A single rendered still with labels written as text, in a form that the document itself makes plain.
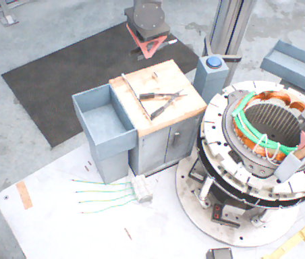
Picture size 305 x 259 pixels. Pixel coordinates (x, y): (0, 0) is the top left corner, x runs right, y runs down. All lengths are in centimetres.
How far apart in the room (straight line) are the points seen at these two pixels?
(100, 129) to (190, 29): 204
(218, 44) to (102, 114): 50
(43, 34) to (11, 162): 115
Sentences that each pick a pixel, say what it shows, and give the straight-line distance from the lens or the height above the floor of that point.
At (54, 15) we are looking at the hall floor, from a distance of 296.
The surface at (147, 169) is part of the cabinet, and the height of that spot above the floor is 82.
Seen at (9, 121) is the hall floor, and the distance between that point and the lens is 226.
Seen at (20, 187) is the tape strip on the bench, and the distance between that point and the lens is 108.
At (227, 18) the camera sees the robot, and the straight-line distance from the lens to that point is 113.
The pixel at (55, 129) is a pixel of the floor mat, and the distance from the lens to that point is 212.
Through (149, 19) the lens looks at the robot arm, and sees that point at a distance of 61.
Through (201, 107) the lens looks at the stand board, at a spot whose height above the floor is 106.
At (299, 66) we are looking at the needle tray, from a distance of 112.
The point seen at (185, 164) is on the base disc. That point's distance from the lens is 105.
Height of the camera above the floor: 171
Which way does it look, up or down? 55 degrees down
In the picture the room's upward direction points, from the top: 5 degrees clockwise
